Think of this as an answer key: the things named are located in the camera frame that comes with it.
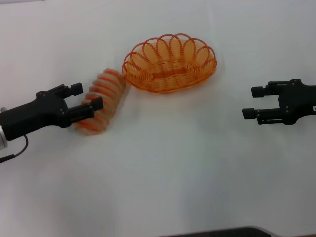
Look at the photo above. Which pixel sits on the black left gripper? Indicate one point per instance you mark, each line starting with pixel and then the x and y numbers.
pixel 32 116

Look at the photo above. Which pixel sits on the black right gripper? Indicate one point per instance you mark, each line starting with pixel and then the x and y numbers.
pixel 298 101

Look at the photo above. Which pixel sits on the orange striped bread loaf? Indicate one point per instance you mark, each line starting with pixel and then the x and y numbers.
pixel 111 81

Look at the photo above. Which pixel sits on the dark robot base cover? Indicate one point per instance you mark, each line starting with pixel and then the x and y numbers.
pixel 234 233

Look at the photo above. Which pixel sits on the left gripper silver connector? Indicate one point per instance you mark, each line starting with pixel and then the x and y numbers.
pixel 3 110

